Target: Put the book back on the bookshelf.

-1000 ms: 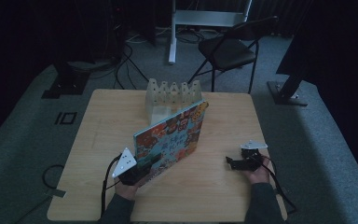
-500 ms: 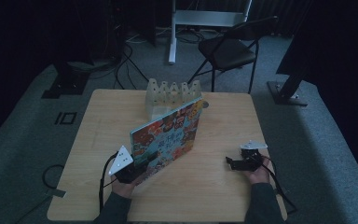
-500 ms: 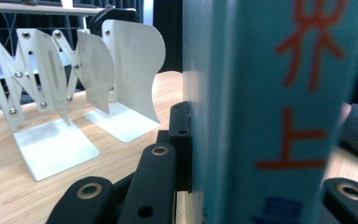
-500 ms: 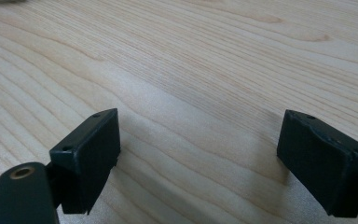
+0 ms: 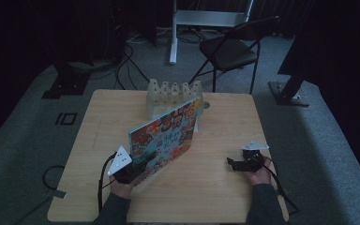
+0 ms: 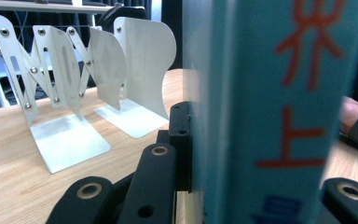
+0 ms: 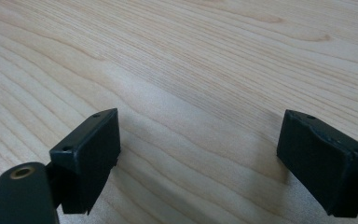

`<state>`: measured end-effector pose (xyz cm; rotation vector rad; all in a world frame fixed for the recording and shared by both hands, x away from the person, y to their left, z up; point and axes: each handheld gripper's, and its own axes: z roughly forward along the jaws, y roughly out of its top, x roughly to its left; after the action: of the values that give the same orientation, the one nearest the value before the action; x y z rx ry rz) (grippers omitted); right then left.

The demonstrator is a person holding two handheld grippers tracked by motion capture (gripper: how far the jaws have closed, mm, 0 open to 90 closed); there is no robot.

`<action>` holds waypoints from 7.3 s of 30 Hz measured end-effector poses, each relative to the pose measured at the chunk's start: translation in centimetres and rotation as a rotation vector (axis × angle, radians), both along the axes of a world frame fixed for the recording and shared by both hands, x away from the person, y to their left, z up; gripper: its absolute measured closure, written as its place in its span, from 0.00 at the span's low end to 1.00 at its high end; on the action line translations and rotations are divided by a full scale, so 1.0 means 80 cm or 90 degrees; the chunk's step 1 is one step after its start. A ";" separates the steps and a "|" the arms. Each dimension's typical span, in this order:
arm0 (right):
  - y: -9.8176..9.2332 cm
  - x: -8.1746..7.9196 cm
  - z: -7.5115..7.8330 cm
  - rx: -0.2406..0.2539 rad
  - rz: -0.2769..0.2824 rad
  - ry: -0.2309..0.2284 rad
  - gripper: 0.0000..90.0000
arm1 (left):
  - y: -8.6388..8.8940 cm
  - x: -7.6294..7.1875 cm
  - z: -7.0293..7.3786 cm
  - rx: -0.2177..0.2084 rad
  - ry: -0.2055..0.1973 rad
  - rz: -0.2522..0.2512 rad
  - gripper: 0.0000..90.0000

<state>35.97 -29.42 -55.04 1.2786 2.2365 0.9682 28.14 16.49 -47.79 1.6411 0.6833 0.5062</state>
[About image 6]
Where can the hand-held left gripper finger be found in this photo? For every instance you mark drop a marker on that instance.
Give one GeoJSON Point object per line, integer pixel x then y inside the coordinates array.
{"type": "Point", "coordinates": [180, 137]}

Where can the illustrated children's picture book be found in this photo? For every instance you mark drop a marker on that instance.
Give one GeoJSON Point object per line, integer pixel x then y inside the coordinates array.
{"type": "Point", "coordinates": [261, 112]}

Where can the expandable metal bookend rack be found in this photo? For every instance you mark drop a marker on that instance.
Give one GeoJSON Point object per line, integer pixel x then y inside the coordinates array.
{"type": "Point", "coordinates": [65, 133]}

